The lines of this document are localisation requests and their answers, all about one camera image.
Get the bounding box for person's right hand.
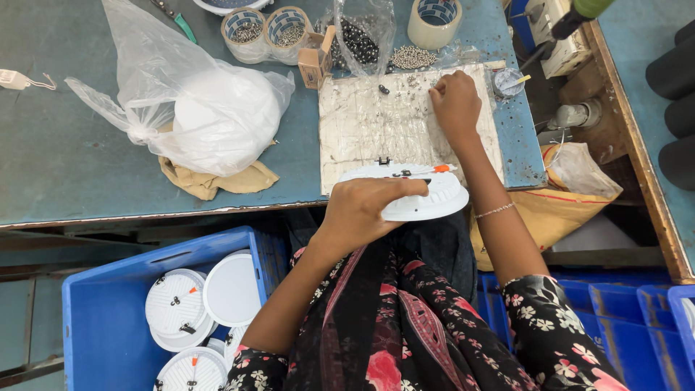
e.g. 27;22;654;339
428;70;484;148

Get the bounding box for person's left hand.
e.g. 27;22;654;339
319;177;430;257

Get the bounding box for white round light housing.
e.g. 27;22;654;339
338;161;470;223

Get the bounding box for scattered small silver screws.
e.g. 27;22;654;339
399;72;442;112

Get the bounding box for pile of silver screws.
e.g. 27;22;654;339
388;45;439;71

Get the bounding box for small round cup with stick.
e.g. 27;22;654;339
491;67;532;100

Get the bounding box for beige packing tape roll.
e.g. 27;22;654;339
407;0;464;51

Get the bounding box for taped cardboard work mat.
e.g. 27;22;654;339
317;63;506;197

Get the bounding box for clear bag of black screws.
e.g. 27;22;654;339
314;0;397;78

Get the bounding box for small open cardboard box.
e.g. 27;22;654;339
297;25;338;91

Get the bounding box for white socket box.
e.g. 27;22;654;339
523;0;593;80

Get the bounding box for grey cylindrical fitting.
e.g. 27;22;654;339
552;99;603;131

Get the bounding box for green black electric screwdriver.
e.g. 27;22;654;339
518;0;618;72

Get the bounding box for yellow woven sack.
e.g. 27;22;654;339
469;142;624;273

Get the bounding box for tape roll holding screws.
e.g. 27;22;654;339
220;8;270;65
264;6;314;66

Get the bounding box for clear plastic bag white parts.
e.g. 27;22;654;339
64;0;296;178

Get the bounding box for white round bowl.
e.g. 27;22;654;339
192;0;273;16

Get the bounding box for black foam cylinder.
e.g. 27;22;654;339
674;18;695;47
657;135;695;192
664;92;695;140
645;35;695;102

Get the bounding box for person's black floral dress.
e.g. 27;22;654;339
223;211;631;391

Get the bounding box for crumpled brown paper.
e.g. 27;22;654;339
157;122;281;201

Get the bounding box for blue plastic bin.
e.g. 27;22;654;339
589;282;674;391
477;273;620;381
637;285;695;391

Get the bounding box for plain white light disc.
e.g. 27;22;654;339
202;252;263;329

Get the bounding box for white light housing with clips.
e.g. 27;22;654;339
153;346;229;391
144;268;210;338
149;314;219;353
223;324;251;371

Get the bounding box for large blue plastic crate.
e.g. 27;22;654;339
61;225;289;391

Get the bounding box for thin beaded bracelet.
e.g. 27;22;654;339
474;202;517;220

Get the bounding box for green-handled cutter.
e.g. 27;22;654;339
149;0;198;45

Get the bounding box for white tag with string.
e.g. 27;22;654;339
0;68;57;92

